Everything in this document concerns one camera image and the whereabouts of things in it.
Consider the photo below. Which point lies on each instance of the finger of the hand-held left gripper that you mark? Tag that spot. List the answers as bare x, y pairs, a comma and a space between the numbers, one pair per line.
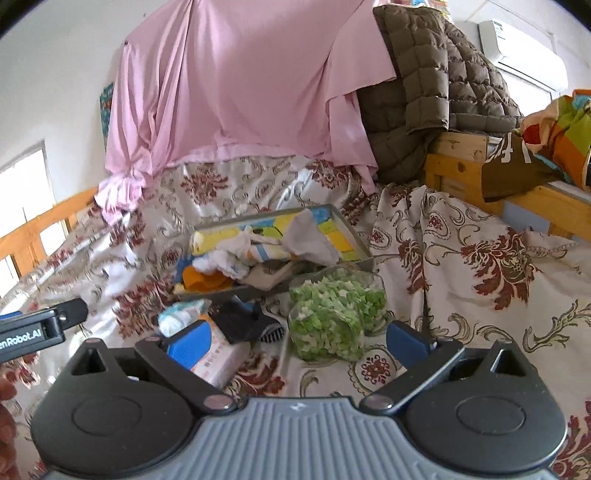
74, 313

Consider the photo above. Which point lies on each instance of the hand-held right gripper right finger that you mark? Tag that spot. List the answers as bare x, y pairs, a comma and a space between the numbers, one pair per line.
406, 342

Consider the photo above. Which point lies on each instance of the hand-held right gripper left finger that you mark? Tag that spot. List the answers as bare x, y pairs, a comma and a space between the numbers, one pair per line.
189, 345

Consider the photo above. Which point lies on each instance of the grey metal tray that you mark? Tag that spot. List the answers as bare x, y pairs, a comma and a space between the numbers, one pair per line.
203, 295

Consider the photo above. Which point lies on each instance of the striped towel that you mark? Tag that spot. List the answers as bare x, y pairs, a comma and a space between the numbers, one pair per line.
268, 249

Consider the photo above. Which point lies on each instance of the grey cloth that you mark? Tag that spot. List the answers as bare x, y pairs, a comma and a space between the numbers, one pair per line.
309, 235

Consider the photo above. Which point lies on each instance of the white tissue packet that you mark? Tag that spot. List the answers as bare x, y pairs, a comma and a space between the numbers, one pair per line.
226, 355

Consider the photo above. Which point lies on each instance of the orange cloth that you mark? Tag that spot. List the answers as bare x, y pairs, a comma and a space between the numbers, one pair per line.
203, 280

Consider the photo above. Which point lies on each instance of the black striped sock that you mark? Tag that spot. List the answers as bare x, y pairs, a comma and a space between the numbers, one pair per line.
273, 333

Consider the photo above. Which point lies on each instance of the floral satin blanket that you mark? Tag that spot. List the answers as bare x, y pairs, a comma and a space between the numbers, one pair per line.
461, 277

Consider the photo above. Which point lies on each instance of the beige patterned cloth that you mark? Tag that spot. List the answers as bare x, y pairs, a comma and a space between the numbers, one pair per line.
268, 277

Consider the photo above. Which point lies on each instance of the yellow cartoon towel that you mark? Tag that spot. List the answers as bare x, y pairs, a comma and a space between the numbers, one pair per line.
341, 242

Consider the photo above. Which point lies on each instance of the window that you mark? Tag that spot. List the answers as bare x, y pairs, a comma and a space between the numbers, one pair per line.
23, 184

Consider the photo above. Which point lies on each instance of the brown printed cloth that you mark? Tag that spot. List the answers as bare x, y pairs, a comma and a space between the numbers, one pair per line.
512, 175

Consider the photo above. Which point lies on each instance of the olive quilted jacket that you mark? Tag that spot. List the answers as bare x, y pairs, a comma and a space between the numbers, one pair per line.
438, 92

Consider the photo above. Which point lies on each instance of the pink sheet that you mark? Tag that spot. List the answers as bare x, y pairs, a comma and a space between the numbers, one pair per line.
231, 92

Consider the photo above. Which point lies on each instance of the colourful patchwork cloth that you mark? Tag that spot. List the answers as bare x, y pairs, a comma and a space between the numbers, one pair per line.
568, 134

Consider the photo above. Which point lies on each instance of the white air conditioner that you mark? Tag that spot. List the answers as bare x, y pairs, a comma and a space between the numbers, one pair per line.
521, 50

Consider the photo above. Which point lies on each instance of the wooden bed rail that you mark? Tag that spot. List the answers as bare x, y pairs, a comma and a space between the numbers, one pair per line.
37, 226

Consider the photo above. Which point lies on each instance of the pale wooden bed frame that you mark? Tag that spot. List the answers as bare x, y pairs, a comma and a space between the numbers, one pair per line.
545, 203

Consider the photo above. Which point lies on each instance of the teal patterned wall poster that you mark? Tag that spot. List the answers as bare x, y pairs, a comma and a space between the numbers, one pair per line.
107, 106

